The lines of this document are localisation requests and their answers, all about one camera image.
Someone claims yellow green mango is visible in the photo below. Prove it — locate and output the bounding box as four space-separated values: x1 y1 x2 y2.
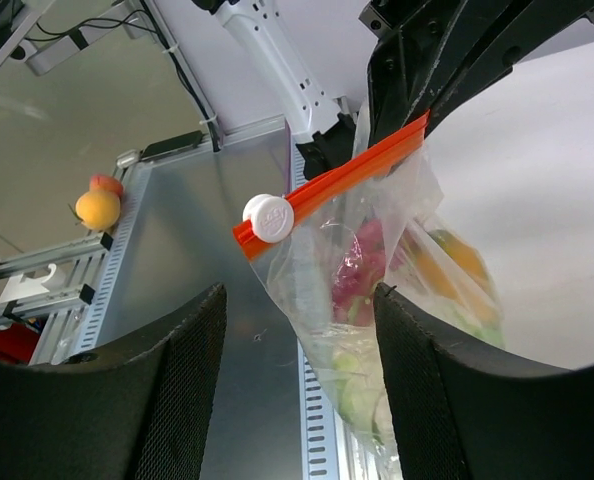
400 223 501 327

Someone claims white slotted cable duct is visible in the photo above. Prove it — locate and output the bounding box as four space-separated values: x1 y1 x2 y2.
297 343 339 480

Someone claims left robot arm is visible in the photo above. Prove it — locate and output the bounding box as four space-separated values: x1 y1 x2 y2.
196 0 594 180

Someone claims red grape bunch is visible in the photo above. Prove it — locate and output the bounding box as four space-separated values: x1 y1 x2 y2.
331 219 406 327

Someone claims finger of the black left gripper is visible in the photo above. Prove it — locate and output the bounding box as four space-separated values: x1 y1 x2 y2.
360 1 470 145
426 0 594 133

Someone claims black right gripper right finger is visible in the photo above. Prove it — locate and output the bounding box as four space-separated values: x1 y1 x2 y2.
374 285 594 479

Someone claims white cauliflower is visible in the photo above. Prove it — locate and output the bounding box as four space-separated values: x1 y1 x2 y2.
321 299 506 441

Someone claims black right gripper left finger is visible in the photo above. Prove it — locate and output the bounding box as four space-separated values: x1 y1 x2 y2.
0 284 227 479

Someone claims clear orange zip bag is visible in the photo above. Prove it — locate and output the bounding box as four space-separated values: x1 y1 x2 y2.
231 97 508 480

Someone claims orange peach fruit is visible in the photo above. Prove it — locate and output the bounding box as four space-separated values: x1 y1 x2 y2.
71 190 121 231

